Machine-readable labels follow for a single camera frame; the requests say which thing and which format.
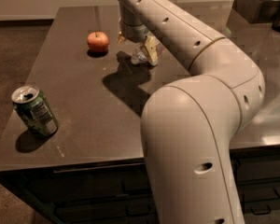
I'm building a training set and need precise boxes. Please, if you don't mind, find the clear plastic water bottle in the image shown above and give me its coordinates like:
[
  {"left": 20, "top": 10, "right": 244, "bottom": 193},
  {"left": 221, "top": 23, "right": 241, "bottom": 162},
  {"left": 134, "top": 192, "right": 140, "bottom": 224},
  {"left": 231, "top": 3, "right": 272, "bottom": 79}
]
[{"left": 131, "top": 35, "right": 164, "bottom": 65}]

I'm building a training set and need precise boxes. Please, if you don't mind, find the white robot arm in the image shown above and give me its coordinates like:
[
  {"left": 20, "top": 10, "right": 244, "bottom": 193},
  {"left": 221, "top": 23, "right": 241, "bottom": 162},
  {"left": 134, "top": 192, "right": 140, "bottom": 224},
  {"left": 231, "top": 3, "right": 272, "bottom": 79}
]
[{"left": 118, "top": 0, "right": 265, "bottom": 224}]

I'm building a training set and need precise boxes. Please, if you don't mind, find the red apple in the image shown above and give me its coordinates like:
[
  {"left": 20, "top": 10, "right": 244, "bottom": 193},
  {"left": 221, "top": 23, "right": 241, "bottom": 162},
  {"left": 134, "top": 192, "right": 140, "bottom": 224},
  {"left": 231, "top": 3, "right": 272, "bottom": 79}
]
[{"left": 87, "top": 31, "right": 109, "bottom": 53}]

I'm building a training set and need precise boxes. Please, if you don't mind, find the green soda can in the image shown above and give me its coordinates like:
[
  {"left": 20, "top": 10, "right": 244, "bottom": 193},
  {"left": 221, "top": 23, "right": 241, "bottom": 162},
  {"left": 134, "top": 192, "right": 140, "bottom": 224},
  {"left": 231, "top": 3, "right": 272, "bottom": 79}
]
[{"left": 11, "top": 85, "right": 58, "bottom": 137}]

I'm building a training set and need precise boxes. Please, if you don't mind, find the dark drawer cabinet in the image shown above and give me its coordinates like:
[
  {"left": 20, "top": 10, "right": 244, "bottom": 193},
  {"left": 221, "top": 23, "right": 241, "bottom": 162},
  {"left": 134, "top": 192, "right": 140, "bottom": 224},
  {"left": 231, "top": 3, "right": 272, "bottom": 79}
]
[{"left": 0, "top": 146, "right": 280, "bottom": 224}]

